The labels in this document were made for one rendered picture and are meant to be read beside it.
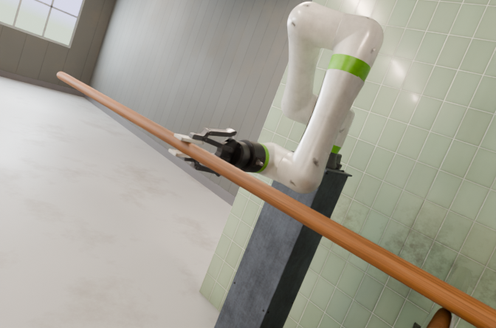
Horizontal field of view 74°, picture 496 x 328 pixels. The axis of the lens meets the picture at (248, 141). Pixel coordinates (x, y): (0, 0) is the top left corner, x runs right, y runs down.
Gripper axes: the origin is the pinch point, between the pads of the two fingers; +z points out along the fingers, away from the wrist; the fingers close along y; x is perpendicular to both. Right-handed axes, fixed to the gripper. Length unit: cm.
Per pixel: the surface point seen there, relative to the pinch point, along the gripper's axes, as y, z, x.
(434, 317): 1, 5, -56
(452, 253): 15, -120, -49
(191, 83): -4, -286, 355
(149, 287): 118, -87, 84
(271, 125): -5, -118, 64
